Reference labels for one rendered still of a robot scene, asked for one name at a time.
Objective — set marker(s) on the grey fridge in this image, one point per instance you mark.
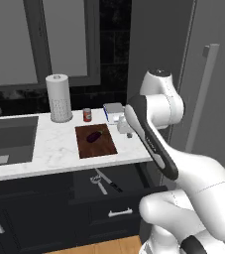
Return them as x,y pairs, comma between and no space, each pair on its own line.
213,99

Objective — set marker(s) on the brown wooden cutting board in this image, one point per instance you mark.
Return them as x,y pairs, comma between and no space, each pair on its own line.
95,147

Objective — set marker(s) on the black cupboard door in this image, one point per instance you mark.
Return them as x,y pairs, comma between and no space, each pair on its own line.
28,218

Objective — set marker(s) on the purple eggplant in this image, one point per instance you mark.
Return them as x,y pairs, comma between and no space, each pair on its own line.
94,136

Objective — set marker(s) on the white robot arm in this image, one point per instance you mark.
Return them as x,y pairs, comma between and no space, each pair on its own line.
196,185

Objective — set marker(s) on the red can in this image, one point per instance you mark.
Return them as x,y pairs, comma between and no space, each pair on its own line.
87,115

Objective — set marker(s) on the white paper towel roll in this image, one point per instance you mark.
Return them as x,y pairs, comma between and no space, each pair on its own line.
59,97

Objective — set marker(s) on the silver peeler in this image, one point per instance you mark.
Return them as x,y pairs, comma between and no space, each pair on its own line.
99,184

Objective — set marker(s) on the black open drawer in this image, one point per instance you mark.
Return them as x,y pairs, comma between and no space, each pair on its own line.
97,205

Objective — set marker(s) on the dark grey sink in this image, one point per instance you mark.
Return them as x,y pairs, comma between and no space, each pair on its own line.
10,139

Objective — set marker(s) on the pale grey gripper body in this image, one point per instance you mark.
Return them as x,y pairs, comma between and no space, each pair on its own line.
123,126

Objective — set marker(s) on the grey framed window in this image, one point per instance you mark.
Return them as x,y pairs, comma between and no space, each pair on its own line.
41,39

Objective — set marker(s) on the grey blue box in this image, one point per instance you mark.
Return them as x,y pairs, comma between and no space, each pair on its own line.
112,108

